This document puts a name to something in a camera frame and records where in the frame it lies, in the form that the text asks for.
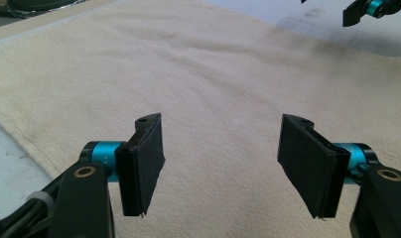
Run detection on cream towel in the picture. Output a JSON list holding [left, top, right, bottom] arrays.
[[0, 0, 401, 238]]

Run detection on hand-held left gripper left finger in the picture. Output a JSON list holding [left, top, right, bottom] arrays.
[[114, 112, 167, 218]]

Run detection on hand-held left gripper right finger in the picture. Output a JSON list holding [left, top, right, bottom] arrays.
[[277, 113, 351, 220]]

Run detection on black round stool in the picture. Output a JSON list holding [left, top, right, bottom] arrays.
[[0, 0, 88, 20]]

